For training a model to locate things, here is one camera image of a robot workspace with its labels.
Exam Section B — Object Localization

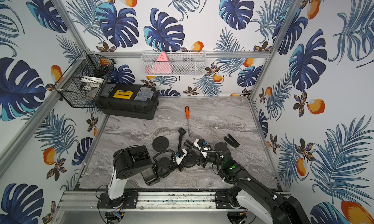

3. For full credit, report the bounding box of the black round base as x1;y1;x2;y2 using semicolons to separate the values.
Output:
182;154;197;168
152;136;169;152

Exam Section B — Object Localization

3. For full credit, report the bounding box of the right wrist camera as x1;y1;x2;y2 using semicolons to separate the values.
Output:
194;139;209;158

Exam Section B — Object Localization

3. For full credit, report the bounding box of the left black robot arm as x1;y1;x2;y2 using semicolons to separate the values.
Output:
106;146;188;201

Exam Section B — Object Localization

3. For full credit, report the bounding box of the clear mesh wall tray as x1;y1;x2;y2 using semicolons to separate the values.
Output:
141;50;206;76

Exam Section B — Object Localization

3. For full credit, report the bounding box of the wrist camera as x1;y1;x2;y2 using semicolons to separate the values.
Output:
175;149;188;165
194;139;209;158

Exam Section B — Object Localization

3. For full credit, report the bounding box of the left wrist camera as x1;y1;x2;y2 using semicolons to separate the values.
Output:
175;149;188;165

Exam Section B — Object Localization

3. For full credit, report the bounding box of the aluminium front rail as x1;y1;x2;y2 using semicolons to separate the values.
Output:
57;190;245;212

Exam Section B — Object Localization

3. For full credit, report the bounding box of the black stand pole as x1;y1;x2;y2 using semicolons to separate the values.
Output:
177;127;186;152
183;139;195;151

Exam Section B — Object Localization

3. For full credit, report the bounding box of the black clip piece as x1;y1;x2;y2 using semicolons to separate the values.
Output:
224;134;240;149

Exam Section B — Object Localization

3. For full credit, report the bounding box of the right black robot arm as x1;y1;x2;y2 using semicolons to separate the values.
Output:
185;139;310;224

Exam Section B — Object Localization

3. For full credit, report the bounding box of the orange handled screwdriver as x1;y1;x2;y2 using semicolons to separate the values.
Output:
185;106;190;136

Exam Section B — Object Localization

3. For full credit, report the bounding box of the pink triangle card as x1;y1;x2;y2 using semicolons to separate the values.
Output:
150;51;172;75

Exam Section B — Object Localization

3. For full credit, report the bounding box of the black wire basket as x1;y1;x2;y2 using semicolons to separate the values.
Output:
53;50;116;108

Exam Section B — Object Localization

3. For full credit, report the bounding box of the black plastic toolbox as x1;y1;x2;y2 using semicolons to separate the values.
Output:
95;83;159;120

